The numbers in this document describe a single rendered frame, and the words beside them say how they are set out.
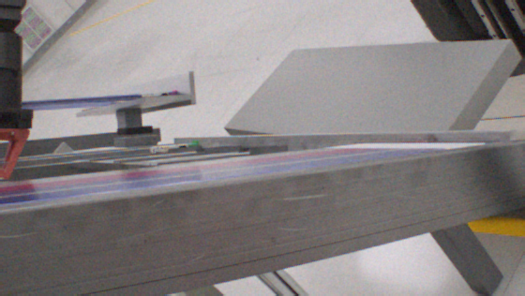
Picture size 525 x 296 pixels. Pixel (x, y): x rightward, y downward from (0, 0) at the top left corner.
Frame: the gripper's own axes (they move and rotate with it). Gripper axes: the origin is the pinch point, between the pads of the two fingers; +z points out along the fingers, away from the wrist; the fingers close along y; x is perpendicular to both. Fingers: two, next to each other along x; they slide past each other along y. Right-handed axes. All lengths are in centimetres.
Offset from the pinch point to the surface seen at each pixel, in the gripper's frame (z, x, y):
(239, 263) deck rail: 5, -1, 60
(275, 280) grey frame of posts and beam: 21, 55, -10
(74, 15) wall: -199, 283, -741
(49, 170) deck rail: -0.9, 9.6, -7.9
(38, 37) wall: -165, 236, -743
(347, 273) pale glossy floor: 28, 100, -38
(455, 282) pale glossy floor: 26, 102, -3
